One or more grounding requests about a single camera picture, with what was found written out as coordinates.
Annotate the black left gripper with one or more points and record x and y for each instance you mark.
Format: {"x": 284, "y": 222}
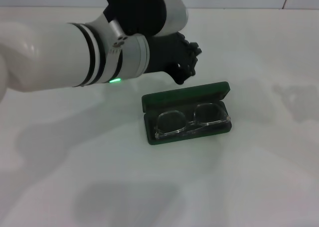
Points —
{"x": 164, "y": 53}

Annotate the green glasses case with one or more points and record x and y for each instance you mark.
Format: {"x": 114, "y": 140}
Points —
{"x": 184, "y": 94}

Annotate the clear transparent glasses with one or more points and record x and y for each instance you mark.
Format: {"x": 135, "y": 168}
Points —
{"x": 190, "y": 123}

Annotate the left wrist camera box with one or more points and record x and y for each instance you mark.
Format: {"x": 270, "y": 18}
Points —
{"x": 144, "y": 10}

